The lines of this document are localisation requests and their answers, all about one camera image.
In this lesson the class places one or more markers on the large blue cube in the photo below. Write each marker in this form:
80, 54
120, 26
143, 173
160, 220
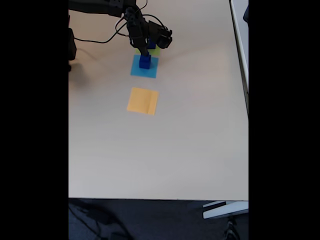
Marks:
151, 45

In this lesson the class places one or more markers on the medium blue cube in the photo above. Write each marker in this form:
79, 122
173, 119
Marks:
144, 65

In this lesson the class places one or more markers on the green paper square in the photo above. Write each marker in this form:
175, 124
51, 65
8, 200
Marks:
156, 52

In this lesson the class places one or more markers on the light blue paper square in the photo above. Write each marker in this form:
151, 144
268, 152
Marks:
136, 72

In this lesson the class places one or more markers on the orange paper square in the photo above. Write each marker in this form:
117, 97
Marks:
142, 101

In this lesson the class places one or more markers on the dark object on desk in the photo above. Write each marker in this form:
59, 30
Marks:
246, 13

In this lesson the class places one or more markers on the black stand leg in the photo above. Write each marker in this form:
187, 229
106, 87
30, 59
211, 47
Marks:
231, 230

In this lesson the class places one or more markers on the black camera box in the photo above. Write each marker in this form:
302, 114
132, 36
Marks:
162, 36

